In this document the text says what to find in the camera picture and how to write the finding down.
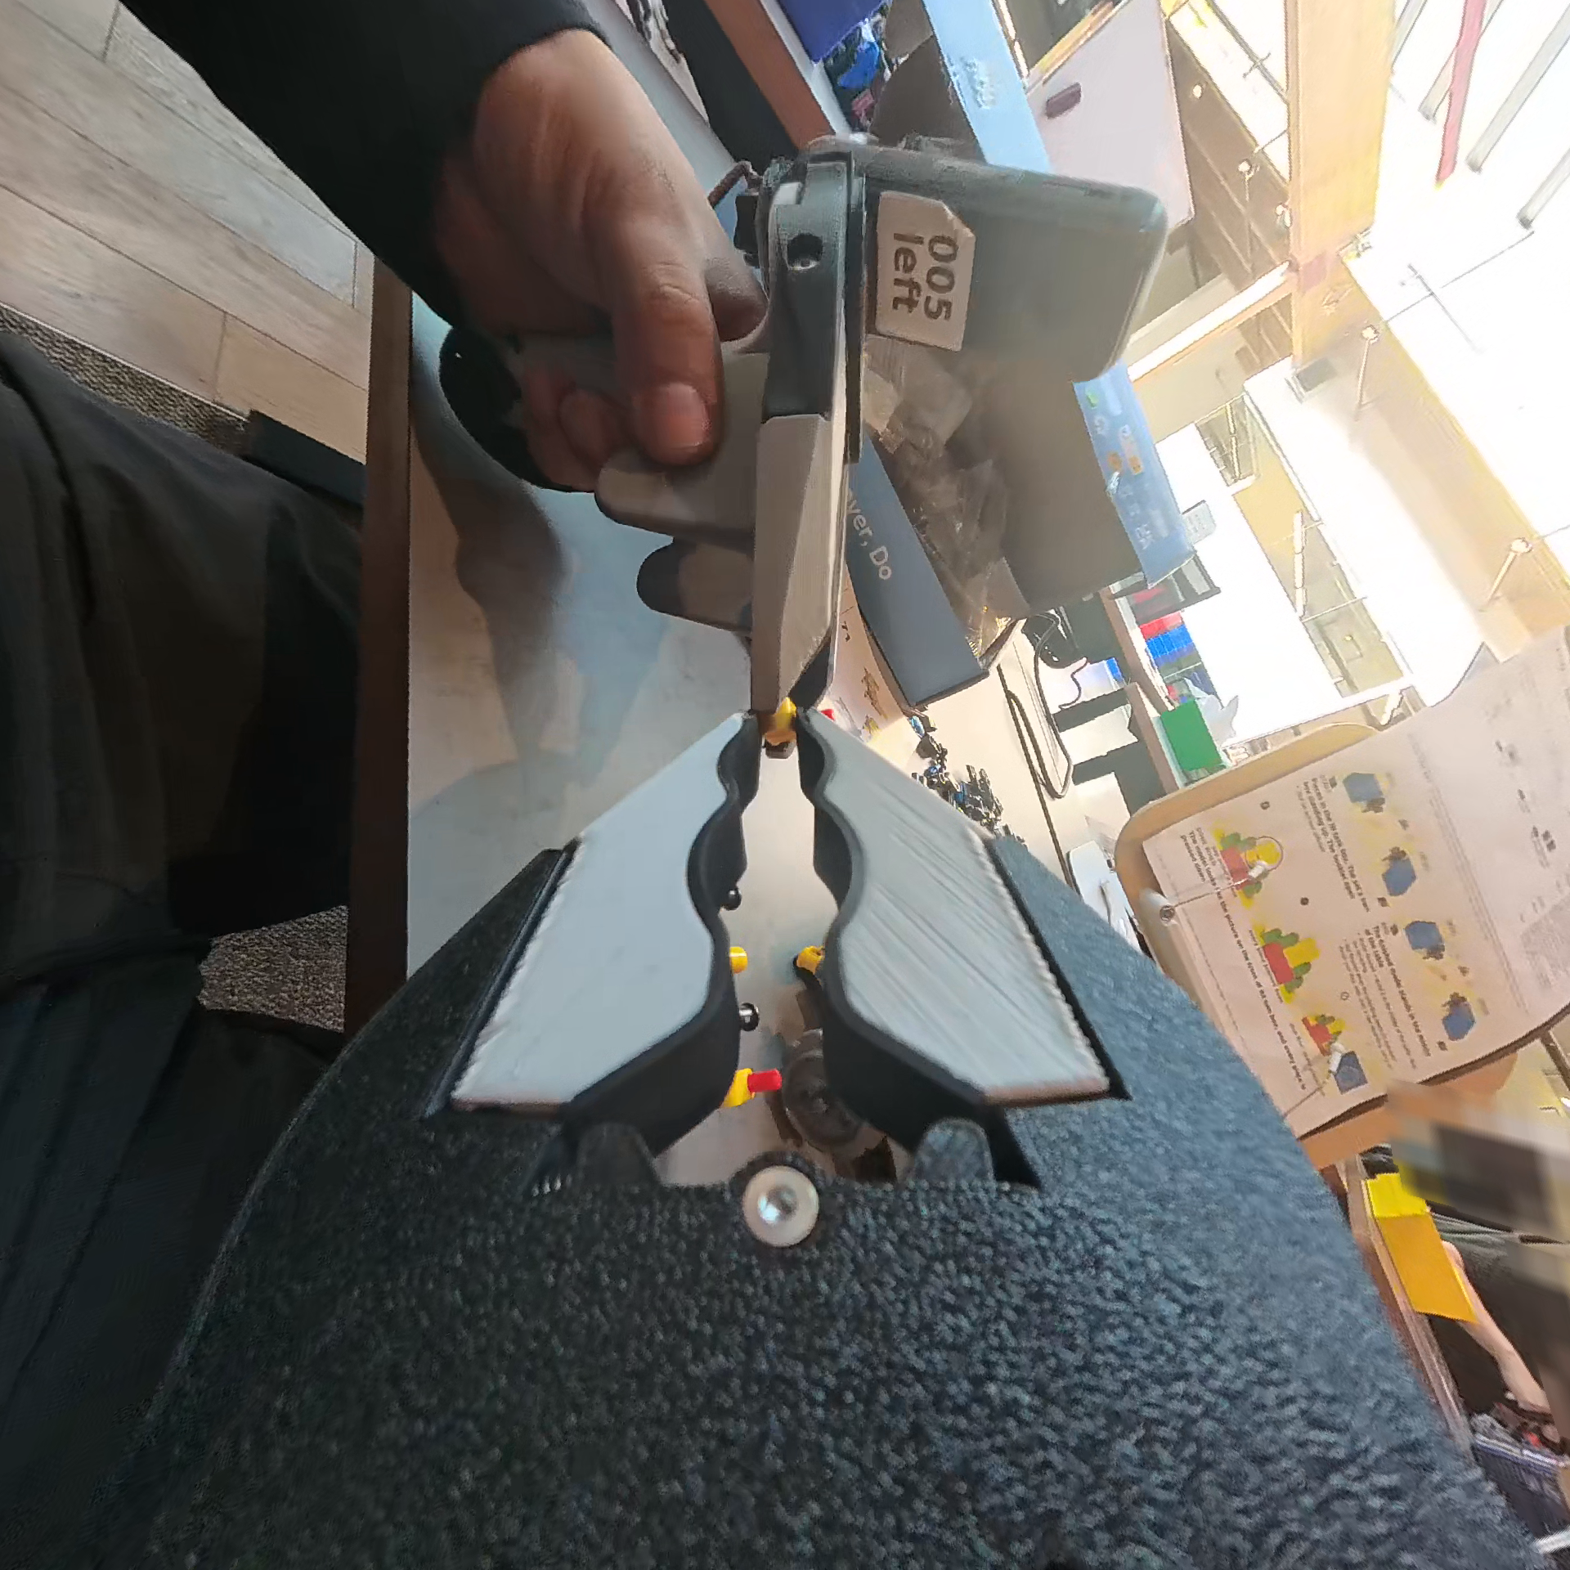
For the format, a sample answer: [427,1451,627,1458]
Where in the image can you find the wooden board with printed sheet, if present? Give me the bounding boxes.
[1115,632,1570,1137]

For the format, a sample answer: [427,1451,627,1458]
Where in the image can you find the person's dark clothed body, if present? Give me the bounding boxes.
[0,331,371,1570]

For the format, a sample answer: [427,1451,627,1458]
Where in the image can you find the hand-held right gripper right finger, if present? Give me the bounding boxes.
[799,709,1116,1161]

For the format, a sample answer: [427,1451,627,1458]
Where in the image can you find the yellow storage bin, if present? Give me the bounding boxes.
[1365,1171,1479,1328]

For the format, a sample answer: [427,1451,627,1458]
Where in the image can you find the wire basket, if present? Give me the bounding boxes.
[1472,1423,1570,1535]

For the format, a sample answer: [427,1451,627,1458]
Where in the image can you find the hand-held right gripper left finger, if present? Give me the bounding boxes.
[451,713,765,1156]

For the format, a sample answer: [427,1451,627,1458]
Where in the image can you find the person's left hand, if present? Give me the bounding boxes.
[432,30,771,492]

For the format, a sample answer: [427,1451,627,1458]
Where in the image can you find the yellow toy brick car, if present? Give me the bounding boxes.
[778,1030,898,1180]

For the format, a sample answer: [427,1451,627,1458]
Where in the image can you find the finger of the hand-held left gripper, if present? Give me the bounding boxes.
[748,412,855,720]

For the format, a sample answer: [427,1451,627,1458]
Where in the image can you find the person's left forearm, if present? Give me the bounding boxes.
[124,0,616,296]

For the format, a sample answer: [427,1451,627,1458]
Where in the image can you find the black cable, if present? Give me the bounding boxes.
[1001,614,1081,799]

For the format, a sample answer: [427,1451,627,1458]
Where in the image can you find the grey desk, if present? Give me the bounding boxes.
[346,264,1143,1186]

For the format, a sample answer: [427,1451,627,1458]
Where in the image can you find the yellow brick subassembly blue pins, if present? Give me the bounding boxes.
[722,890,827,1057]

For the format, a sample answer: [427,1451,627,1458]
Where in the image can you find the clear plastic bag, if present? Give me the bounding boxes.
[858,344,1021,653]

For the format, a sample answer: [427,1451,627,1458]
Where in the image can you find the pile of dark small bricks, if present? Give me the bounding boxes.
[909,718,1008,825]

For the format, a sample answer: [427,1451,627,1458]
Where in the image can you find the dark blue cardboard box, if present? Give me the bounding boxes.
[847,0,1199,711]

